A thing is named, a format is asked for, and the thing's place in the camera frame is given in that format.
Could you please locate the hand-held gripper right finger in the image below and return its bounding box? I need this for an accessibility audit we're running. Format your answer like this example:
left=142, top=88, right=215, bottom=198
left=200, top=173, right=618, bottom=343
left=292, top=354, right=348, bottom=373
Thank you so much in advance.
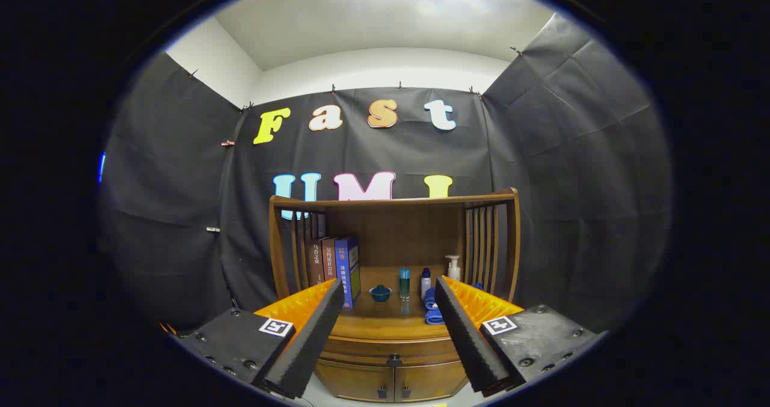
left=434, top=275, right=605, bottom=399

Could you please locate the wooden cabinet door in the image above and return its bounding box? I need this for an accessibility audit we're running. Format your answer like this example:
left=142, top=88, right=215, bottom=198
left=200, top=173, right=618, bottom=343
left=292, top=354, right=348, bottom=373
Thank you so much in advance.
left=395, top=362, right=470, bottom=403
left=314, top=359, right=395, bottom=403

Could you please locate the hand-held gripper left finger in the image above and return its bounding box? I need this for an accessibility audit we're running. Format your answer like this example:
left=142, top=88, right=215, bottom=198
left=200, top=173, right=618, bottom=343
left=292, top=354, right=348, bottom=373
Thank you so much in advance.
left=171, top=278, right=345, bottom=400

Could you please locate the blue book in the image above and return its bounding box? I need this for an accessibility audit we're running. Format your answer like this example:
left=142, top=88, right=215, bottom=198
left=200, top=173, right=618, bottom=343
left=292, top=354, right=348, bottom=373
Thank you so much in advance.
left=334, top=236, right=362, bottom=309

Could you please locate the wooden drawer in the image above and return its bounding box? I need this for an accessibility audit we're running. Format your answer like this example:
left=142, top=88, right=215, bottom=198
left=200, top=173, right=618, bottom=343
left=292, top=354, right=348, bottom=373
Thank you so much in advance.
left=321, top=334, right=467, bottom=367

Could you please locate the wooden countertop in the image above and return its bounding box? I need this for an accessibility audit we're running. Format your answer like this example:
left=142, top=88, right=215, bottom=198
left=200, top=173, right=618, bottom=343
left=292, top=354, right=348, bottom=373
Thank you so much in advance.
left=325, top=265, right=487, bottom=340

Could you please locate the reddish brown book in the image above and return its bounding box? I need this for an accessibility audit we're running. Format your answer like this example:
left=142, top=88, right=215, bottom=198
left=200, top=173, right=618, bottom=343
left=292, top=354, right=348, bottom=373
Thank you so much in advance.
left=322, top=237, right=337, bottom=283

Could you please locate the dark brown book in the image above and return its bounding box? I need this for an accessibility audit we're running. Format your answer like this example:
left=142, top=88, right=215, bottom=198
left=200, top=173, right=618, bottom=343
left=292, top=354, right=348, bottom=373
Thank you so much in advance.
left=309, top=239, right=325, bottom=287

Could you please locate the blue folded towel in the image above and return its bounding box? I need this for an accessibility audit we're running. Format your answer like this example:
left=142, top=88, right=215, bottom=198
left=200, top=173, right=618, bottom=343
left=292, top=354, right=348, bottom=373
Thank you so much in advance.
left=423, top=283, right=484, bottom=325

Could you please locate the wooden cabinet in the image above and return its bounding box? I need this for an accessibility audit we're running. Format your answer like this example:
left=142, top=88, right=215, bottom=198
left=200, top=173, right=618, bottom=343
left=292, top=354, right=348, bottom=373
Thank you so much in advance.
left=268, top=188, right=522, bottom=403

